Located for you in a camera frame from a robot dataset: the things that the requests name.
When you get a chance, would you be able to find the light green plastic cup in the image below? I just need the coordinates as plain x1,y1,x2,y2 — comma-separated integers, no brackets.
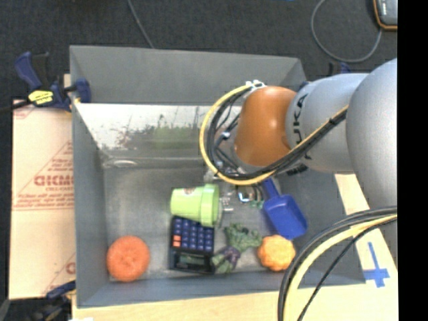
169,183,223,227

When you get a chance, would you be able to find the green and purple toy figure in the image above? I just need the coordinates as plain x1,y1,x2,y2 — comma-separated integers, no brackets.
210,222,263,275

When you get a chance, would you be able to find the blue plastic scoop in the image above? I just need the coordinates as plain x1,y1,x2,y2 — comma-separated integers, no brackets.
260,177,308,241

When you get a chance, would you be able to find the dark blue calculator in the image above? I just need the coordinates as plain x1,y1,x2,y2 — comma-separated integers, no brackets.
168,215,216,274

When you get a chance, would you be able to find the orange toy pumpkin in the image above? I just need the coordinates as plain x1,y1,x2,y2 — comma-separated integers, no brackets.
256,234,297,272

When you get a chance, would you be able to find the grey metal bin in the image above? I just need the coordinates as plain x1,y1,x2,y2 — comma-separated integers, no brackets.
69,44,366,309

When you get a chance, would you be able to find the orange ball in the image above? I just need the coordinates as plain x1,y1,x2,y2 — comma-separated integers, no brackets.
106,235,151,283

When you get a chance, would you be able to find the brown cardboard board red print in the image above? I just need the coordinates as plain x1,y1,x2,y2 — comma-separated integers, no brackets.
8,98,77,300

